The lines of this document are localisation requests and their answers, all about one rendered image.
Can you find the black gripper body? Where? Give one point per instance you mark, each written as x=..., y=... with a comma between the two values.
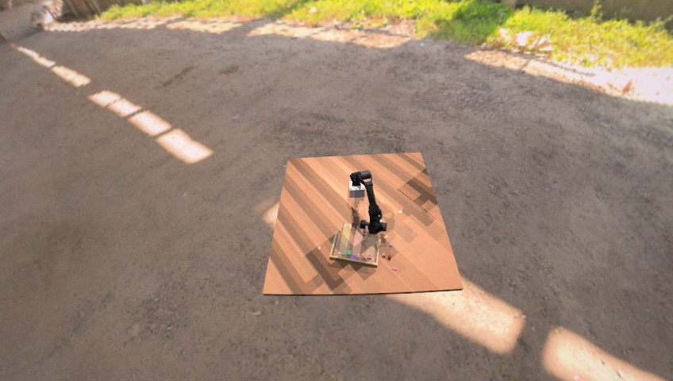
x=363, y=224

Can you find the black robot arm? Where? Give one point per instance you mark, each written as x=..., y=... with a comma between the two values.
x=374, y=210

